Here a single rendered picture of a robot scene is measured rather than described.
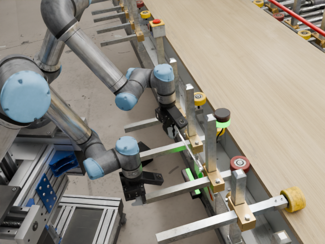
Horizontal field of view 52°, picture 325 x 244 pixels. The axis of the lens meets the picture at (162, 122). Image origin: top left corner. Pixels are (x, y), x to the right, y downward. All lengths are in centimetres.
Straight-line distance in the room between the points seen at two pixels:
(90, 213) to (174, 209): 58
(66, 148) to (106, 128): 152
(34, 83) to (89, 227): 142
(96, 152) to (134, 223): 125
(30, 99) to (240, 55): 149
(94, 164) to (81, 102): 240
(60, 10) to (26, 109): 44
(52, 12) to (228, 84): 102
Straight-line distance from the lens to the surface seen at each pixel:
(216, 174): 141
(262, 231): 156
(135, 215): 239
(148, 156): 155
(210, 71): 196
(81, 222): 219
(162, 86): 130
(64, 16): 120
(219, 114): 123
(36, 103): 88
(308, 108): 173
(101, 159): 113
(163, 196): 137
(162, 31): 181
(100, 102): 343
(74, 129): 115
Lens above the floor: 194
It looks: 40 degrees down
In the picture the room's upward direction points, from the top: 8 degrees counter-clockwise
